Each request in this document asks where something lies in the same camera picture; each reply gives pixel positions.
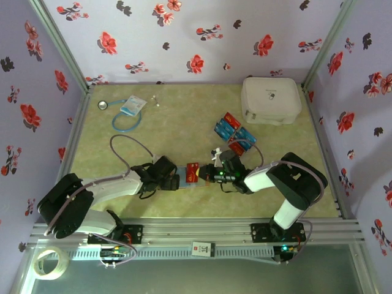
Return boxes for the red blue packets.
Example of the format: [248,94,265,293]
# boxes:
[213,111,258,157]

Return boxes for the blue credit card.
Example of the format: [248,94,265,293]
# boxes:
[235,127,258,145]
[213,119,235,142]

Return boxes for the white blue plastic packet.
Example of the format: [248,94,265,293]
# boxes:
[119,94,148,116]

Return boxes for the white red label tag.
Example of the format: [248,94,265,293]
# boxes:
[191,241,216,257]

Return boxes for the white medical pouch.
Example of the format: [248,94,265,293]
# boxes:
[240,76,303,127]

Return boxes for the small electronics board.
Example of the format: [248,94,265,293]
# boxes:
[274,243,300,258]
[99,244,131,260]

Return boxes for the blue stethoscope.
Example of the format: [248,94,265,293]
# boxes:
[97,95,162,134]

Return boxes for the clear tape roll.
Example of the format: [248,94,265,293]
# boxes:
[32,246,70,281]

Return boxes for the aluminium frame rail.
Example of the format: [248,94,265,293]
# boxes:
[29,217,365,247]

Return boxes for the left arm grey cable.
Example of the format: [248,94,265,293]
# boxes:
[44,134,157,236]

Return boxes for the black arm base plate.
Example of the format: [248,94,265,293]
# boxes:
[250,222,307,244]
[87,224,145,246]

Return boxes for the grey slotted cable duct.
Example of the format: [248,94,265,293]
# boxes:
[66,244,275,262]

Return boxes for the aluminium side rail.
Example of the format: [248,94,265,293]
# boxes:
[301,85,347,220]
[45,85,94,223]

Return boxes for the aluminium corner post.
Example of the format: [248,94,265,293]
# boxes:
[301,0,360,90]
[27,0,96,96]

